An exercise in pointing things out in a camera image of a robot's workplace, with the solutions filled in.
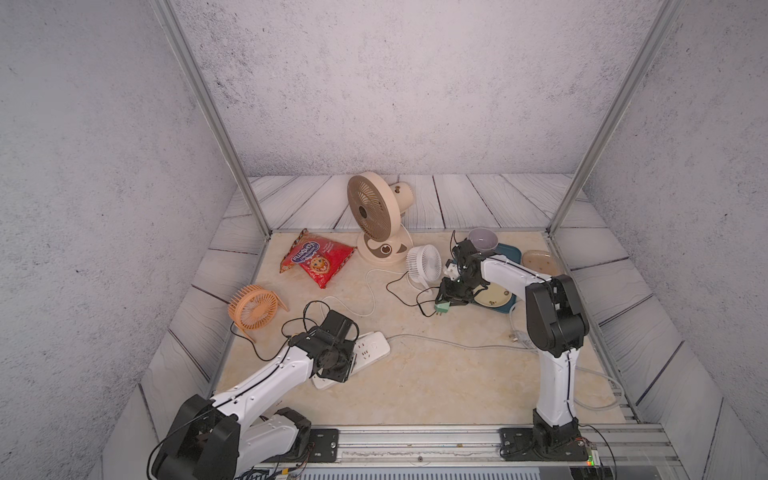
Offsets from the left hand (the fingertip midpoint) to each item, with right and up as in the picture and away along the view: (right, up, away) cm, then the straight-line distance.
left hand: (364, 358), depth 84 cm
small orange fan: (-33, +13, +5) cm, 36 cm away
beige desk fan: (+4, +43, +9) cm, 44 cm away
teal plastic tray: (+52, +29, +29) cm, 66 cm away
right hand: (+24, +14, +12) cm, 30 cm away
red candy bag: (-17, +28, +21) cm, 39 cm away
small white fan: (+18, +25, +13) cm, 34 cm away
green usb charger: (+23, +12, +10) cm, 28 cm away
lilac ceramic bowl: (+42, +34, +30) cm, 62 cm away
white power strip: (+1, +1, +4) cm, 4 cm away
